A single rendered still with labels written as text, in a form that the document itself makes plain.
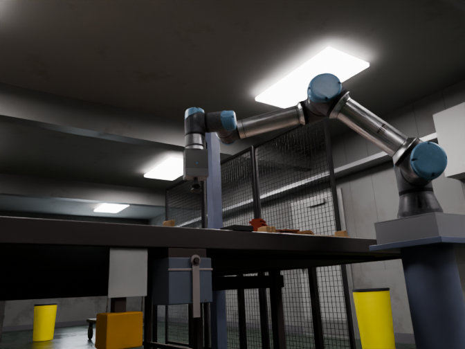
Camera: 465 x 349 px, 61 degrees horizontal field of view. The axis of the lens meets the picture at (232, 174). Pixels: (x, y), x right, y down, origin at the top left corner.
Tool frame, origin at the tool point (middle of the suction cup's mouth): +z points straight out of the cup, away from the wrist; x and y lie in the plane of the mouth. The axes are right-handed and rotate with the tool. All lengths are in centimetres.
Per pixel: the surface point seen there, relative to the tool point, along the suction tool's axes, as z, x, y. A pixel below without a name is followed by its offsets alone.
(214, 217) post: -28, -208, -54
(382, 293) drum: 46, -259, -251
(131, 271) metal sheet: 29.4, 31.5, 22.5
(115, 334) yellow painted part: 44, 36, 26
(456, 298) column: 41, 27, -79
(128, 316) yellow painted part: 40, 34, 23
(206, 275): 30.7, 26.3, 2.2
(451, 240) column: 23, 34, -75
